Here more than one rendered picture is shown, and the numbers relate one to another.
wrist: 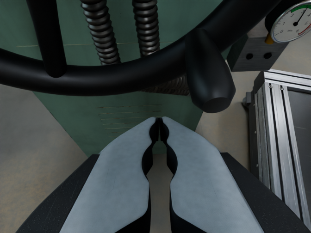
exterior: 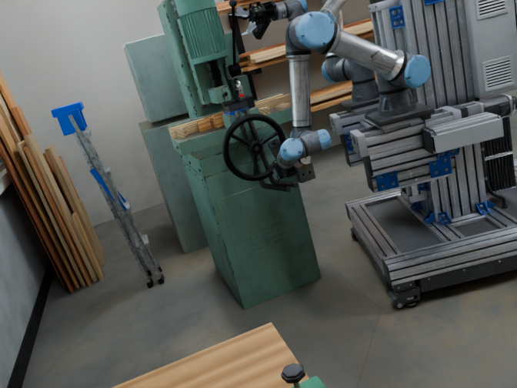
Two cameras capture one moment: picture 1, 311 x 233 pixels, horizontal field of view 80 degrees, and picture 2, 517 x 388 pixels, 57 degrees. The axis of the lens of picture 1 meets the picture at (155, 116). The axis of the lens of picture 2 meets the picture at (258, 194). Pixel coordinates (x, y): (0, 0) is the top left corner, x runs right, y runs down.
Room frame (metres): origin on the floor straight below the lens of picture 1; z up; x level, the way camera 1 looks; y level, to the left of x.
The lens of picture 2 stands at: (-1.87, 0.42, 1.24)
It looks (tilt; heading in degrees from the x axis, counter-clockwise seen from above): 17 degrees down; 351
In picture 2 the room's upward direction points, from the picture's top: 15 degrees counter-clockwise
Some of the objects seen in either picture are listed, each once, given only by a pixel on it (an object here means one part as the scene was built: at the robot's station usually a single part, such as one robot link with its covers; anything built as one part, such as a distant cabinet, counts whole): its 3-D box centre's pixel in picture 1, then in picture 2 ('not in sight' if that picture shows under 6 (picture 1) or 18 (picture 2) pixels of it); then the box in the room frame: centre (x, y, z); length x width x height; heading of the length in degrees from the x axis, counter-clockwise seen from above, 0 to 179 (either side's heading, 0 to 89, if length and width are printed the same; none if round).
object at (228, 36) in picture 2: not in sight; (227, 49); (0.69, -0.04, 1.22); 0.09 x 0.08 x 0.15; 6
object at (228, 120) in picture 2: not in sight; (241, 120); (0.27, 0.05, 0.91); 0.15 x 0.14 x 0.09; 96
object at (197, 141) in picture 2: not in sight; (238, 128); (0.35, 0.06, 0.87); 0.61 x 0.30 x 0.06; 96
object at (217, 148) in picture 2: not in sight; (235, 138); (0.40, 0.08, 0.82); 0.40 x 0.21 x 0.04; 96
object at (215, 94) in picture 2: not in sight; (220, 95); (0.48, 0.09, 1.03); 0.14 x 0.07 x 0.09; 6
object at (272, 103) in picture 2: not in sight; (237, 114); (0.46, 0.04, 0.92); 0.64 x 0.02 x 0.04; 96
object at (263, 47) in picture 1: (250, 36); (301, 171); (0.34, -0.19, 0.58); 0.12 x 0.08 x 0.08; 6
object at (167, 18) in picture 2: not in sight; (199, 70); (0.75, 0.12, 1.16); 0.22 x 0.22 x 0.72; 6
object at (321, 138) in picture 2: not in sight; (313, 142); (-0.19, -0.11, 0.83); 0.11 x 0.11 x 0.08; 2
